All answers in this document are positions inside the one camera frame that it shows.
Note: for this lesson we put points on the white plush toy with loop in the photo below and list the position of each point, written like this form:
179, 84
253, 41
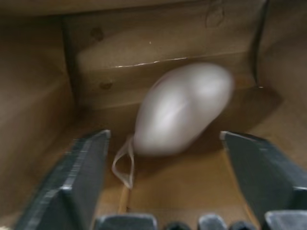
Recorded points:
182, 107

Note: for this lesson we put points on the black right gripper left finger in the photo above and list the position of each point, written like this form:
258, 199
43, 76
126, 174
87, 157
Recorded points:
72, 172

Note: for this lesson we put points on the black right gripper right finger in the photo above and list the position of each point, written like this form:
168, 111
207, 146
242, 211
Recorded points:
263, 167

